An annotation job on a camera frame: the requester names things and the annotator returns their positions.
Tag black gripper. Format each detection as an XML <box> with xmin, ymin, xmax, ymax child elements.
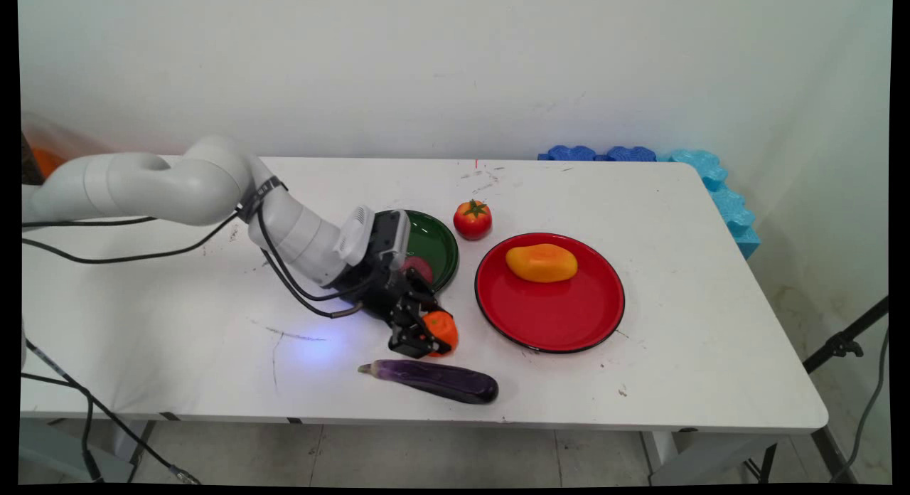
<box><xmin>334</xmin><ymin>262</ymin><xmax>454</xmax><ymax>359</ymax></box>

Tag black floor cable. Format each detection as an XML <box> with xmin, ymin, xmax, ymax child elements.
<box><xmin>24</xmin><ymin>337</ymin><xmax>203</xmax><ymax>486</ymax></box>
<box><xmin>21</xmin><ymin>371</ymin><xmax>105</xmax><ymax>483</ymax></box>

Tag grey hanging cable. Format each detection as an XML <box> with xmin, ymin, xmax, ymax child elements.
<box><xmin>829</xmin><ymin>326</ymin><xmax>891</xmax><ymax>483</ymax></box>

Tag dark blue foam mat piece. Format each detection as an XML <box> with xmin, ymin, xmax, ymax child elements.
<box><xmin>596</xmin><ymin>146</ymin><xmax>658</xmax><ymax>163</ymax></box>
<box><xmin>537</xmin><ymin>145</ymin><xmax>597</xmax><ymax>162</ymax></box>

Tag yellow toy mango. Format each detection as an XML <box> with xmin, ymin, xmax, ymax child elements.
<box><xmin>505</xmin><ymin>243</ymin><xmax>579</xmax><ymax>283</ymax></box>

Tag green round plate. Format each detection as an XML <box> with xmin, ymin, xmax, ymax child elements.
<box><xmin>393</xmin><ymin>209</ymin><xmax>460</xmax><ymax>295</ymax></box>

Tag light blue foam mat piece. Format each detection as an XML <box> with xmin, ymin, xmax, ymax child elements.
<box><xmin>658</xmin><ymin>149</ymin><xmax>761</xmax><ymax>260</ymax></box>

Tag pink round toy slice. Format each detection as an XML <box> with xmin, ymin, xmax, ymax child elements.
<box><xmin>402</xmin><ymin>255</ymin><xmax>435</xmax><ymax>287</ymax></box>

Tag red toy tomato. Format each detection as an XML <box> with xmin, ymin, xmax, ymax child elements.
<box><xmin>454</xmin><ymin>199</ymin><xmax>493</xmax><ymax>241</ymax></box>

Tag orange toy mandarin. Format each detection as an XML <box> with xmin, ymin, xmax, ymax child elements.
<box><xmin>424</xmin><ymin>310</ymin><xmax>460</xmax><ymax>358</ymax></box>

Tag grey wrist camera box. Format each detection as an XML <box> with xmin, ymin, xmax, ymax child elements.
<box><xmin>372</xmin><ymin>209</ymin><xmax>412</xmax><ymax>270</ymax></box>

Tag black tripod stand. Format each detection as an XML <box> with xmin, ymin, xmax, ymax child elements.
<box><xmin>802</xmin><ymin>294</ymin><xmax>891</xmax><ymax>375</ymax></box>

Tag red round plate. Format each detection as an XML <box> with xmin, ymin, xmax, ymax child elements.
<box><xmin>474</xmin><ymin>232</ymin><xmax>626</xmax><ymax>354</ymax></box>

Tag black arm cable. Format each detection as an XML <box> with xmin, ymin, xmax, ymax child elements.
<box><xmin>21</xmin><ymin>215</ymin><xmax>159</xmax><ymax>230</ymax></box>
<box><xmin>21</xmin><ymin>211</ymin><xmax>241</xmax><ymax>265</ymax></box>

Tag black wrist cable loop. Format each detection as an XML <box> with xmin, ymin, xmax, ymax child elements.
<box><xmin>256</xmin><ymin>205</ymin><xmax>370</xmax><ymax>302</ymax></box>

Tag black velcro arm strap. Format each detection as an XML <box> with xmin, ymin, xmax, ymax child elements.
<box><xmin>237</xmin><ymin>176</ymin><xmax>289</xmax><ymax>223</ymax></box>

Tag purple toy eggplant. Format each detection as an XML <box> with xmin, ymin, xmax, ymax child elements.
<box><xmin>358</xmin><ymin>359</ymin><xmax>500</xmax><ymax>405</ymax></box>

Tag orange object behind arm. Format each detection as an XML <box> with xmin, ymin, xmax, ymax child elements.
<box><xmin>21</xmin><ymin>129</ymin><xmax>72</xmax><ymax>186</ymax></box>

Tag black cable with grey plug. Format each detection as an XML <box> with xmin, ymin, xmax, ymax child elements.
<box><xmin>260</xmin><ymin>247</ymin><xmax>365</xmax><ymax>319</ymax></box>

